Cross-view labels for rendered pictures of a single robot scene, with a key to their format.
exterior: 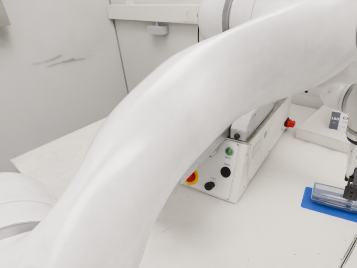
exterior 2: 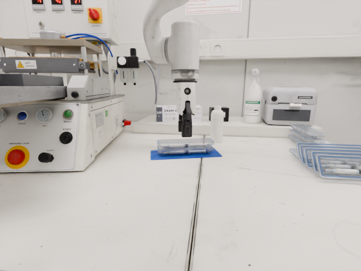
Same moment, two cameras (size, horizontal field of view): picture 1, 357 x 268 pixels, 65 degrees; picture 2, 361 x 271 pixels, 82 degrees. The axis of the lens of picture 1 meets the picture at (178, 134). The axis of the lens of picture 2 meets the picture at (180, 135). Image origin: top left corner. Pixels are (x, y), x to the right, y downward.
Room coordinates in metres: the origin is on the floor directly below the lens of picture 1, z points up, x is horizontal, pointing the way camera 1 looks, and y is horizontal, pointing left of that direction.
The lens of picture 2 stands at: (0.07, -0.01, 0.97)
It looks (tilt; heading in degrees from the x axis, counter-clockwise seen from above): 13 degrees down; 319
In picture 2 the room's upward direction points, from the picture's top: straight up
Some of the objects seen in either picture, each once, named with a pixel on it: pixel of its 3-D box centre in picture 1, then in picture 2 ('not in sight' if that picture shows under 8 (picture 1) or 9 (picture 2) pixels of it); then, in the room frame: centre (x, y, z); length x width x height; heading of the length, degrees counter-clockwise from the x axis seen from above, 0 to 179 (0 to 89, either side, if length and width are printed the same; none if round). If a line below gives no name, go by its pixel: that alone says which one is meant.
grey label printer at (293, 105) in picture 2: not in sight; (286, 105); (0.51, -1.06, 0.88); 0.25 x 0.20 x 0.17; 125
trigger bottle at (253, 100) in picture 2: not in sight; (253, 96); (0.62, -0.94, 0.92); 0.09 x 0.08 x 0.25; 111
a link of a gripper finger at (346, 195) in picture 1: (351, 192); (187, 127); (0.53, -0.43, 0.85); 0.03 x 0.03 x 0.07; 57
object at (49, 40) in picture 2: not in sight; (65, 53); (0.96, -0.22, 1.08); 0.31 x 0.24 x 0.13; 52
